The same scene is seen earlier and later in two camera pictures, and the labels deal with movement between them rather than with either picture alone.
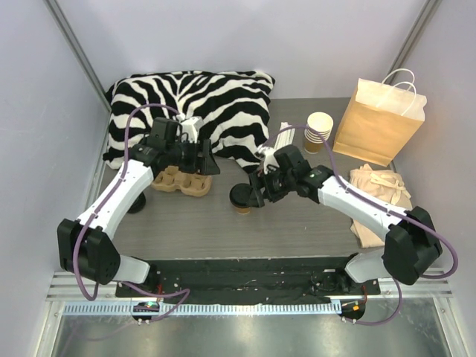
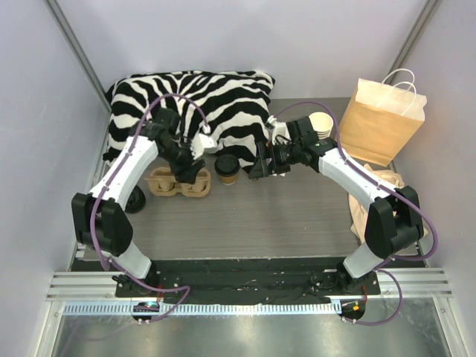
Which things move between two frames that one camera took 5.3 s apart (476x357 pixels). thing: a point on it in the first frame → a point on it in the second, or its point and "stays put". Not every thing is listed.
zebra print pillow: x=233 y=108 stays put
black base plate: x=248 y=280 stays put
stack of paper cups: x=317 y=123 stays put
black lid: x=239 y=194 → x=227 y=165
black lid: x=138 y=204 stays put
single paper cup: x=243 y=210 → x=229 y=180
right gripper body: x=256 y=187 → x=265 y=160
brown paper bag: x=381 y=119 stays put
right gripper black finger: x=256 y=198 → x=260 y=166
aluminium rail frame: x=416 y=297 stays put
